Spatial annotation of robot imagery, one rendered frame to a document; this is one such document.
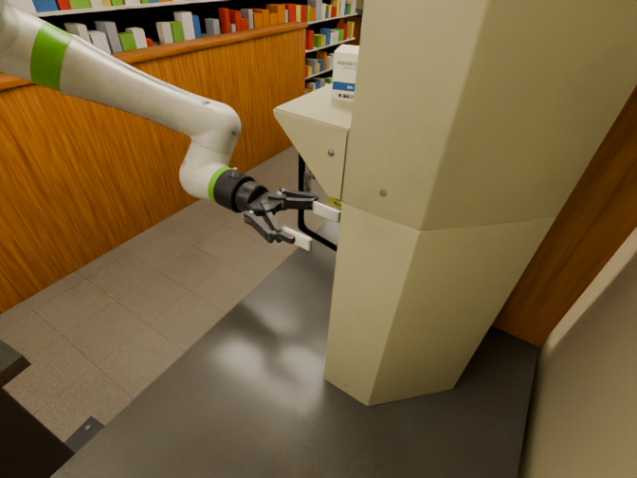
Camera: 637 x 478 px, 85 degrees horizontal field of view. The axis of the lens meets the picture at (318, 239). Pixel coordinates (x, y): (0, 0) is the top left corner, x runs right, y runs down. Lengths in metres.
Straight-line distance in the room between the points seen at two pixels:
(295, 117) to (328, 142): 0.05
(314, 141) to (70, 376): 1.93
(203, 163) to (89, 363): 1.54
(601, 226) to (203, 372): 0.85
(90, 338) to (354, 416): 1.76
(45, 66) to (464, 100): 0.74
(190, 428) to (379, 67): 0.71
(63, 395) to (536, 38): 2.14
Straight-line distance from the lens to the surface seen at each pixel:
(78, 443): 1.99
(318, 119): 0.45
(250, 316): 0.93
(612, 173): 0.78
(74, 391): 2.15
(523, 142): 0.44
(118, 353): 2.18
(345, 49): 0.52
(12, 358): 1.06
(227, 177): 0.82
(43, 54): 0.88
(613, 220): 0.82
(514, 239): 0.54
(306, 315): 0.92
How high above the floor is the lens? 1.67
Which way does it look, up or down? 40 degrees down
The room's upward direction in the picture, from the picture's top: 3 degrees clockwise
